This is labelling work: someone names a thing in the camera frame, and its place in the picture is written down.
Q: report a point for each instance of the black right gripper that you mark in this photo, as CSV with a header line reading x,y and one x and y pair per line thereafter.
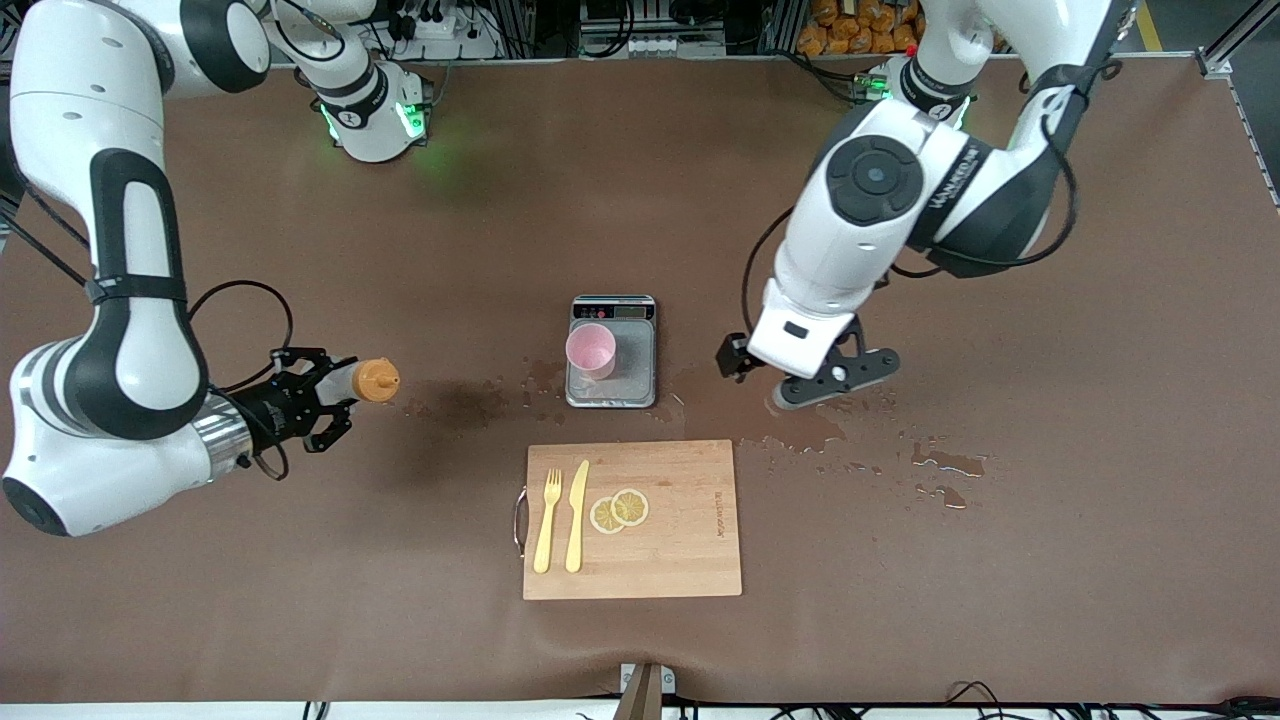
x,y
268,407

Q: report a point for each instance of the clear sauce bottle orange cap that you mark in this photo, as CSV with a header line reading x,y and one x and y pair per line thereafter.
x,y
378,380

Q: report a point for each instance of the pink plastic cup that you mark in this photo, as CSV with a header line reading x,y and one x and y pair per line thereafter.
x,y
590,350

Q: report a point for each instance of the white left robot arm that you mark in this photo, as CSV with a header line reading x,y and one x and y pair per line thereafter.
x,y
870,180

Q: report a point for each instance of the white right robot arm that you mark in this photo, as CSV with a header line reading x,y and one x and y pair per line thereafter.
x,y
130,250

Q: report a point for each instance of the silver digital kitchen scale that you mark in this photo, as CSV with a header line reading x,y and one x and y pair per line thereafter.
x,y
635,370

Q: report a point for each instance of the lemon slice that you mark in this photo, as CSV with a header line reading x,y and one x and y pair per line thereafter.
x,y
603,517
632,505

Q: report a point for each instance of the wooden cutting board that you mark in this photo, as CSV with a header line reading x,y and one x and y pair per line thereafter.
x,y
680,540

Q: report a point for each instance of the yellow plastic knife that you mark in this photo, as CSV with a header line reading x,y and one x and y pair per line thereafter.
x,y
577,520

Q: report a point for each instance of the yellow plastic fork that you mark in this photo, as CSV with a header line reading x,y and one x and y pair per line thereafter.
x,y
545,530

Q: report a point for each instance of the metal table clamp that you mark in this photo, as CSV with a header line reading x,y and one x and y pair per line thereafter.
x,y
645,690

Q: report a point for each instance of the orange snack bags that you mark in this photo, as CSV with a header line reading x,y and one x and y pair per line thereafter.
x,y
850,30

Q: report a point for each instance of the white power strip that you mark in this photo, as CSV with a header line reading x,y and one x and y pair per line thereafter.
x,y
440,30

